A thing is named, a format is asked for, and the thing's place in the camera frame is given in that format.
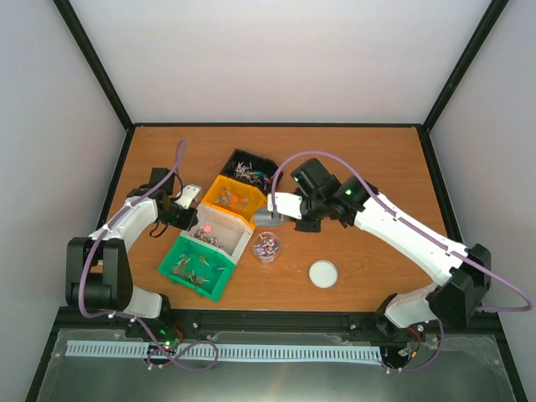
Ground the white translucent plastic bin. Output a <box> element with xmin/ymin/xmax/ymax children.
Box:
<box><xmin>180</xmin><ymin>204</ymin><xmax>253</xmax><ymax>265</ymax></box>

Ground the green plastic bin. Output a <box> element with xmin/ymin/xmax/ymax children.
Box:
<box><xmin>157</xmin><ymin>236</ymin><xmax>236</xmax><ymax>302</ymax></box>

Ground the silver metal scoop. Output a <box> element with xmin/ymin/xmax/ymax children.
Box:
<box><xmin>253</xmin><ymin>207</ymin><xmax>285</xmax><ymax>229</ymax></box>

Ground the clear plastic cup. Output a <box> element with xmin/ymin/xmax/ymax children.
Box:
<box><xmin>252</xmin><ymin>231</ymin><xmax>281</xmax><ymax>264</ymax></box>

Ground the white round lid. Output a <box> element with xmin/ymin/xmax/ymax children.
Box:
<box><xmin>308</xmin><ymin>260</ymin><xmax>338</xmax><ymax>289</ymax></box>

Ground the yellow plastic bin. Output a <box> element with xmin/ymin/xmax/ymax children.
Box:
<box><xmin>202</xmin><ymin>175</ymin><xmax>267</xmax><ymax>229</ymax></box>

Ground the black plastic bin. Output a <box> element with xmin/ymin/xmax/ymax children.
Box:
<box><xmin>219</xmin><ymin>148</ymin><xmax>279</xmax><ymax>195</ymax></box>

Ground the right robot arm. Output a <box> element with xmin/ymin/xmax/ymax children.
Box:
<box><xmin>291</xmin><ymin>158</ymin><xmax>491</xmax><ymax>328</ymax></box>

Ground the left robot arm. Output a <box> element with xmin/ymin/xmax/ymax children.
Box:
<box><xmin>65</xmin><ymin>167</ymin><xmax>202</xmax><ymax>338</ymax></box>

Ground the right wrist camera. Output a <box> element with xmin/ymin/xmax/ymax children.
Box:
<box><xmin>267</xmin><ymin>192</ymin><xmax>303</xmax><ymax>219</ymax></box>

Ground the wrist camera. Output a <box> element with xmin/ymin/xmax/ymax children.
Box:
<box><xmin>267</xmin><ymin>192</ymin><xmax>303</xmax><ymax>219</ymax></box>
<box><xmin>174</xmin><ymin>184</ymin><xmax>202</xmax><ymax>209</ymax></box>

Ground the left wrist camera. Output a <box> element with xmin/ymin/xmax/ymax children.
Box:
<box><xmin>174</xmin><ymin>184</ymin><xmax>202</xmax><ymax>209</ymax></box>

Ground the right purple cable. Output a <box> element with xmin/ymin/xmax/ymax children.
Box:
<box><xmin>267</xmin><ymin>150</ymin><xmax>535</xmax><ymax>374</ymax></box>

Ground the purple cable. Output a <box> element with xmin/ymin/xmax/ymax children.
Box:
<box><xmin>267</xmin><ymin>150</ymin><xmax>535</xmax><ymax>374</ymax></box>
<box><xmin>78</xmin><ymin>138</ymin><xmax>219</xmax><ymax>374</ymax></box>

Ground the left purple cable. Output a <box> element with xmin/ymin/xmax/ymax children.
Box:
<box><xmin>78</xmin><ymin>138</ymin><xmax>219</xmax><ymax>374</ymax></box>

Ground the light blue cable duct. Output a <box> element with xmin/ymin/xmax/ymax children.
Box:
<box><xmin>64</xmin><ymin>340</ymin><xmax>382</xmax><ymax>365</ymax></box>

